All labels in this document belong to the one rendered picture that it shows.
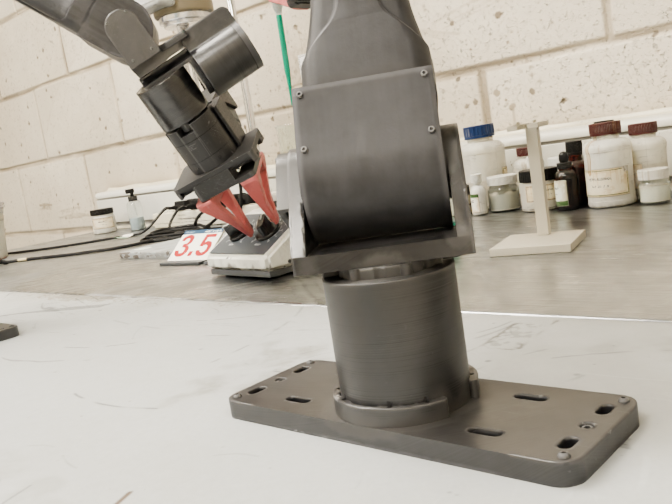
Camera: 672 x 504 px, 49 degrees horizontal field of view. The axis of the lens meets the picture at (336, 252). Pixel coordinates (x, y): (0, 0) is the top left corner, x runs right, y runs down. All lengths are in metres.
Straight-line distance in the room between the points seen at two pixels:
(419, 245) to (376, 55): 0.09
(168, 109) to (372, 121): 0.47
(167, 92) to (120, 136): 1.35
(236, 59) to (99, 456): 0.48
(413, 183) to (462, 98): 1.00
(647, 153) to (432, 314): 0.76
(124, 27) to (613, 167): 0.61
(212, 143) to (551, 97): 0.63
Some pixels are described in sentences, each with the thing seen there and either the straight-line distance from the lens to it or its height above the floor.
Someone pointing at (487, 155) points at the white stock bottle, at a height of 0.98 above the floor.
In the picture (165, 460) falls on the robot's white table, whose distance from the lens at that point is 0.37.
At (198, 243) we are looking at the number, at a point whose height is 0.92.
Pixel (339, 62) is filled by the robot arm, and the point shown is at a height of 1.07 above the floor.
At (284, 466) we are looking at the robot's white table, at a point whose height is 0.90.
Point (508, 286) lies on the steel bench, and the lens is 0.62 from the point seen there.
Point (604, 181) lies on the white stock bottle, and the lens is 1.01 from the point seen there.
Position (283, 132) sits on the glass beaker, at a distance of 0.90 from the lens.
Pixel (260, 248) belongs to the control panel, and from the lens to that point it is 0.83.
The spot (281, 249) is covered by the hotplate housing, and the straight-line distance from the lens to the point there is 0.82.
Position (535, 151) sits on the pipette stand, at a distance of 0.79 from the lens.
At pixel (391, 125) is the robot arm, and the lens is 0.34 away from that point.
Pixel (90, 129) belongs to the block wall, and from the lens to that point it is 2.25.
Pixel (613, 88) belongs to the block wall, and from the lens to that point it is 1.21.
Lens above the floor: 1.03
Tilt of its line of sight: 8 degrees down
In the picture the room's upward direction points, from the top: 9 degrees counter-clockwise
